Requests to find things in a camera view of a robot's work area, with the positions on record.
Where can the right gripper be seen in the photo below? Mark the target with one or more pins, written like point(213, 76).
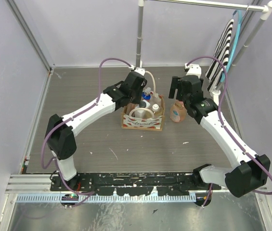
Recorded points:
point(175, 85)

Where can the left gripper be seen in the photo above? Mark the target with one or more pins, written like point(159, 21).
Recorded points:
point(138, 95)

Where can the blue orange pump bottle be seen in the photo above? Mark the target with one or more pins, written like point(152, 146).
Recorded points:
point(146, 94)

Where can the white bottle dark cap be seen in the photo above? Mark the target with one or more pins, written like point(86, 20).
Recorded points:
point(144, 104)

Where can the pink pump soap bottle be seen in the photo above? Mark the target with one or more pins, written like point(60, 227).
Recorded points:
point(178, 112)

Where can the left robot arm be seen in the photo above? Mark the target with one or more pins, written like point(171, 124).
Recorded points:
point(62, 131)

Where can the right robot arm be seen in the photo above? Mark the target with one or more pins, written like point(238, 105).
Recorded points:
point(248, 171)

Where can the striped black white cloth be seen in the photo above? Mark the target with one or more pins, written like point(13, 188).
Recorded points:
point(221, 53)

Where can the blue clothes hanger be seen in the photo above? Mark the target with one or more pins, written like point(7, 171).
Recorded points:
point(236, 38)

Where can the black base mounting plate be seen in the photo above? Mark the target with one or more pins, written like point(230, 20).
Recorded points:
point(130, 183)

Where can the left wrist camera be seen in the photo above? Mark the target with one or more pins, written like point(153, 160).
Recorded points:
point(140, 71)

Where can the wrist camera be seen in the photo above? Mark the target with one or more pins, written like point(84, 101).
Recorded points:
point(140, 71)
point(193, 69)

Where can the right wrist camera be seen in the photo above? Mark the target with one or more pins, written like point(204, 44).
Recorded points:
point(193, 69)

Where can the aluminium rail frame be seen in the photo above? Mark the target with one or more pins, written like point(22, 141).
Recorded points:
point(36, 188)

